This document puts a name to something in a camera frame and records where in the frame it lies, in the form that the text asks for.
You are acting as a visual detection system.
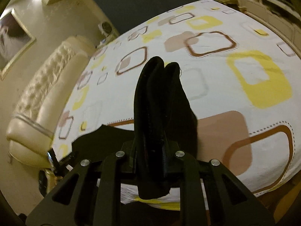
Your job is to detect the cream tufted leather headboard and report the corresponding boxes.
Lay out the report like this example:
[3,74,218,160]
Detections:
[6,35,96,168]

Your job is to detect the framed wedding photo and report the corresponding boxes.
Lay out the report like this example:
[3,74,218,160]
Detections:
[1,8,36,80]

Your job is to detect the patterned white bed sheet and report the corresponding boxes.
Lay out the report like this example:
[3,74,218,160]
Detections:
[52,0,300,209]

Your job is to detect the small white desk fan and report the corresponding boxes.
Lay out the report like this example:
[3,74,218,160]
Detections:
[98,21,118,43]

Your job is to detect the black studded pants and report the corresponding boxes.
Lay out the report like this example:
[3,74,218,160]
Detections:
[72,56,198,200]

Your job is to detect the white tv console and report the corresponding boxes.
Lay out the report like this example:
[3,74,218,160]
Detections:
[245,0,300,56]

